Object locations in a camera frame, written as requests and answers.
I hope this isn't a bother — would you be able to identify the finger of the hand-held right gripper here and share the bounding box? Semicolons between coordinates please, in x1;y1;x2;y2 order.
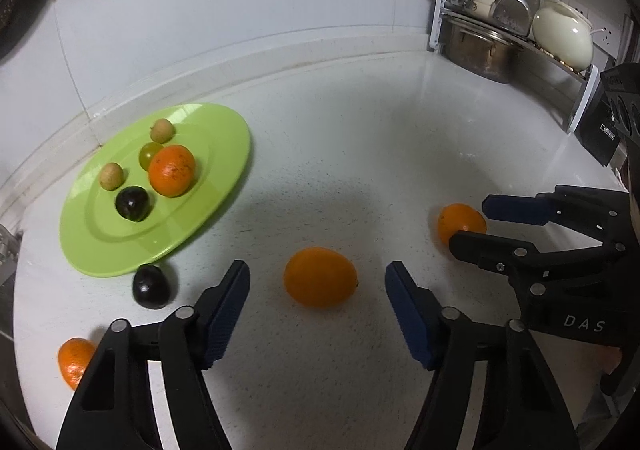
448;230;628;301
482;185;631;243

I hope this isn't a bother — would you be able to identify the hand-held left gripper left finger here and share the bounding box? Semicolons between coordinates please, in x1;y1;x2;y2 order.
55;260;251;450

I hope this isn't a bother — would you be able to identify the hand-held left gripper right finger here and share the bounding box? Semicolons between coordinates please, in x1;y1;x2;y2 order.
385;261;581;450

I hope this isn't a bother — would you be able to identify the small orange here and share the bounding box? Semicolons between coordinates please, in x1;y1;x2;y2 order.
283;247;359;309
437;203;487;247

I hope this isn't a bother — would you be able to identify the dark plum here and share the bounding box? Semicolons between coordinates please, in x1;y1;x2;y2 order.
115;186;152;223
132;264;178;311

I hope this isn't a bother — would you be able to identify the large orange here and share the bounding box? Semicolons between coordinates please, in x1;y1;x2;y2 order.
148;144;197;198
57;337;97;391

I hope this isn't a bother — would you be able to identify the green plate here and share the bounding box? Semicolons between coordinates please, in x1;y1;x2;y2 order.
59;102;252;277

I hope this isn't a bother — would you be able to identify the green tomato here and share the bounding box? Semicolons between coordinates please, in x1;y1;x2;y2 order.
138;142;165;169

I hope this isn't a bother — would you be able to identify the tan longan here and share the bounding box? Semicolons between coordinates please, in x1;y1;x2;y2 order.
150;118;175;143
98;162;125;191

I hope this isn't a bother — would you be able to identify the person's right forearm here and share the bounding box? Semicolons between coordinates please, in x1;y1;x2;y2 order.
597;347;626;376

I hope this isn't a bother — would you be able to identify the black knife block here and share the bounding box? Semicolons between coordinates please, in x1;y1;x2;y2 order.
575;62;640;168

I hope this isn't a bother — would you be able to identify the large steel pot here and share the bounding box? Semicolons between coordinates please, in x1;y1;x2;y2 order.
442;12;518;85

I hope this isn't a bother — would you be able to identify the white ceramic pot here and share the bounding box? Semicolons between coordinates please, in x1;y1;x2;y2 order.
531;0;606;71

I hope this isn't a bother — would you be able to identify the white steel dish rack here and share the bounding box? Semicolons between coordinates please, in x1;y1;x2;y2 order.
427;0;631;133

